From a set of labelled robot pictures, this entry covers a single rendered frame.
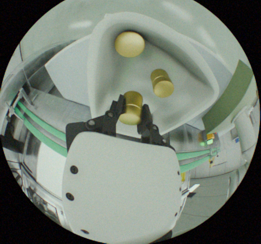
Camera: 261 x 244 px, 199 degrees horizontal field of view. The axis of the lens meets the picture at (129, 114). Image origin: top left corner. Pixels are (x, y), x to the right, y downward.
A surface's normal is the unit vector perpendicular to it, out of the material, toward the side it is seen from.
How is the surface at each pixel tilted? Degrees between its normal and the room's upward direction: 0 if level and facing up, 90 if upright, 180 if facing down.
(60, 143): 90
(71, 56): 0
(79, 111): 90
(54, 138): 90
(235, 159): 90
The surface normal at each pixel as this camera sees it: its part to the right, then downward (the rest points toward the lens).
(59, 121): 0.33, -0.49
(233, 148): -0.94, -0.29
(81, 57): -0.13, 0.82
